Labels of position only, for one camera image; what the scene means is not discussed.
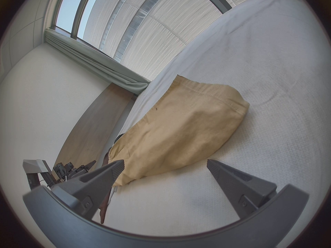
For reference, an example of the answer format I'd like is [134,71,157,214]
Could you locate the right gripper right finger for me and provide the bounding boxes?
[207,159,278,220]

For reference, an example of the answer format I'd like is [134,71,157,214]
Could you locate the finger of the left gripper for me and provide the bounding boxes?
[82,160,97,172]

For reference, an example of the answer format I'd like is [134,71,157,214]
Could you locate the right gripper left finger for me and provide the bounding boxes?
[52,160,125,220]

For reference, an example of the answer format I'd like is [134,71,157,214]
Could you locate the tan shorts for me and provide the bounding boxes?
[109,74,250,187]

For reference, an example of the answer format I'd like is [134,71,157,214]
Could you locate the bed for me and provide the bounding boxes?
[55,0,331,237]

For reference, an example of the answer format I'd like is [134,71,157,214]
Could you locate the grey-green curtain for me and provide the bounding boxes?
[44,29,152,95]

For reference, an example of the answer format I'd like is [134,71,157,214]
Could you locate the window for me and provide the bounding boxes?
[53,0,287,85]

